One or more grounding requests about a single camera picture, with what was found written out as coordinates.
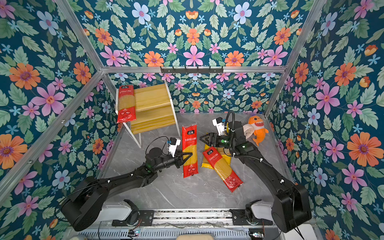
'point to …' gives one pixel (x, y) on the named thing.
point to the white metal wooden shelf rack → (116, 100)
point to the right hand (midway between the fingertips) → (203, 137)
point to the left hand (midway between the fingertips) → (192, 151)
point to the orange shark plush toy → (258, 124)
